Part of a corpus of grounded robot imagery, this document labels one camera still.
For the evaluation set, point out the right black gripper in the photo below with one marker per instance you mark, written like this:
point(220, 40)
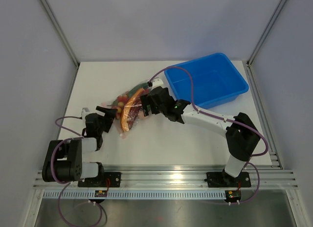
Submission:
point(147, 100)

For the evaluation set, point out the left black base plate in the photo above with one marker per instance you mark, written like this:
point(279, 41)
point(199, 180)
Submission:
point(113, 180)

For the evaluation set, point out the dark red fake food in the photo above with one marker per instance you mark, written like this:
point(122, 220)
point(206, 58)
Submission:
point(135, 113)

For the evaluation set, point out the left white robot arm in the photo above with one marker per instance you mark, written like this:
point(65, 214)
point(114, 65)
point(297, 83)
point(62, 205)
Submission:
point(64, 158)

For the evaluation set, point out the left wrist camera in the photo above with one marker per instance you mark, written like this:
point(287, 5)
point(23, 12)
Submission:
point(84, 112)

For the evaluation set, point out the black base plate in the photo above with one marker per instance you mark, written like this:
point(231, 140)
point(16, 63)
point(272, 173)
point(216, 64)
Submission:
point(113, 180)
point(224, 180)

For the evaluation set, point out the clear zip top bag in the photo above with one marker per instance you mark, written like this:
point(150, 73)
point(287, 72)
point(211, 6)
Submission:
point(117, 123)

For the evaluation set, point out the blue plastic bin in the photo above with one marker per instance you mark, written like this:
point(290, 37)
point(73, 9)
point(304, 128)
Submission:
point(211, 80)

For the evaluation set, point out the controller board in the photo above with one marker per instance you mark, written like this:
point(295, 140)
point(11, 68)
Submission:
point(233, 195)
point(100, 193)

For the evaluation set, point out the right aluminium frame post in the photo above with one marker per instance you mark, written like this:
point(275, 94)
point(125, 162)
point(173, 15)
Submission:
point(269, 26)

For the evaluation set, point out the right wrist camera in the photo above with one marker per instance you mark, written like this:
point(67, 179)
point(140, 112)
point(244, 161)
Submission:
point(157, 82)

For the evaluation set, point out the aluminium mounting rail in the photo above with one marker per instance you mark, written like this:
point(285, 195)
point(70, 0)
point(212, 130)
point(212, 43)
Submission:
point(192, 177)

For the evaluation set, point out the right controller board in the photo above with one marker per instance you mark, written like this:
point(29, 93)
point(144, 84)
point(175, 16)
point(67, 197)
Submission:
point(233, 195)

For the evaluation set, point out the white slotted cable duct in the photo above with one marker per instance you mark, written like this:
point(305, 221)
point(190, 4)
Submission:
point(139, 195)

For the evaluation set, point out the green fake cucumber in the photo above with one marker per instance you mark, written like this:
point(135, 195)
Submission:
point(143, 85)

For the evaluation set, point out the left aluminium frame post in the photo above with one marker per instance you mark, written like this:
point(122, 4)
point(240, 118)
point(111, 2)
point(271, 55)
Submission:
point(52, 18)

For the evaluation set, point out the aluminium frame post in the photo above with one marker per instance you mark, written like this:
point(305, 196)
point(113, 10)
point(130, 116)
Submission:
point(269, 26)
point(52, 18)

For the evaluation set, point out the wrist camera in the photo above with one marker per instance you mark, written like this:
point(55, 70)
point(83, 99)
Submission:
point(157, 82)
point(84, 112)

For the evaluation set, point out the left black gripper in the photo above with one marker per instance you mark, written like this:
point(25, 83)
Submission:
point(109, 116)

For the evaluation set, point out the orange papaya slice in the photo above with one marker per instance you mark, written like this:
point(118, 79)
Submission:
point(134, 100)

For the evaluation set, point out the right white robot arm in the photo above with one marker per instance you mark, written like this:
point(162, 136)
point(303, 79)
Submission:
point(240, 133)

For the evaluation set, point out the fake lychee bunch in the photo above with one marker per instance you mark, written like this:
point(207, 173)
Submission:
point(119, 104)

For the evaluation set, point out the left controller board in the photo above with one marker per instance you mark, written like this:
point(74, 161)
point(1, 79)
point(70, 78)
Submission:
point(100, 193)

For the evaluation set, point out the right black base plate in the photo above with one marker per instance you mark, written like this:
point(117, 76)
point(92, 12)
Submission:
point(224, 180)

